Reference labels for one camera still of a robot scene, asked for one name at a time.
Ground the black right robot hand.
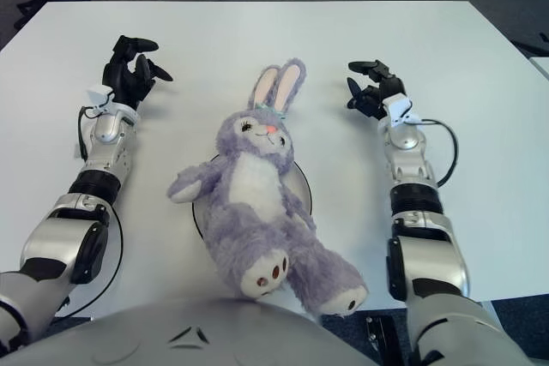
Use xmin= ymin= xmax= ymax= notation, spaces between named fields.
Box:
xmin=345 ymin=58 xmax=407 ymax=121

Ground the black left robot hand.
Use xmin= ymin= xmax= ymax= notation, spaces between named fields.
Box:
xmin=101 ymin=34 xmax=175 ymax=110

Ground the purple plush rabbit doll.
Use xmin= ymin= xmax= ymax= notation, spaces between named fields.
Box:
xmin=166 ymin=57 xmax=370 ymax=316

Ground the white plate black rim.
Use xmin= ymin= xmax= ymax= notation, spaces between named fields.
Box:
xmin=191 ymin=155 xmax=313 ymax=243

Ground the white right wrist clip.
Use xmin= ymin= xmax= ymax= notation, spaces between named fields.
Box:
xmin=381 ymin=93 xmax=421 ymax=129

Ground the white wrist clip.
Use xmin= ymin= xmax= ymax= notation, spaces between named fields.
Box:
xmin=84 ymin=86 xmax=116 ymax=117
xmin=381 ymin=93 xmax=421 ymax=129

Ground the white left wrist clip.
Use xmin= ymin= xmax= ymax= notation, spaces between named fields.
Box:
xmin=84 ymin=86 xmax=116 ymax=117

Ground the white neighbouring table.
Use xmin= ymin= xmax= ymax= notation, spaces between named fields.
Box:
xmin=530 ymin=56 xmax=549 ymax=82

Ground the grey metal table leg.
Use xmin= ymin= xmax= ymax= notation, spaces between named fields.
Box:
xmin=480 ymin=299 xmax=510 ymax=333

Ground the silver robot torso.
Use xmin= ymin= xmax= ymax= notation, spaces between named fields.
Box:
xmin=0 ymin=295 xmax=381 ymax=366

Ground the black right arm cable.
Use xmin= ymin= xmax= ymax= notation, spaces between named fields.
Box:
xmin=415 ymin=118 xmax=459 ymax=189

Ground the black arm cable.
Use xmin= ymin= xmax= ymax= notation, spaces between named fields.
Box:
xmin=55 ymin=104 xmax=125 ymax=320
xmin=415 ymin=118 xmax=459 ymax=189

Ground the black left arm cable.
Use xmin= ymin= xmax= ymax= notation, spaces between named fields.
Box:
xmin=55 ymin=104 xmax=125 ymax=320

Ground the black metal waist bracket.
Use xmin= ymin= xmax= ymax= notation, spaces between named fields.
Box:
xmin=365 ymin=315 xmax=404 ymax=366

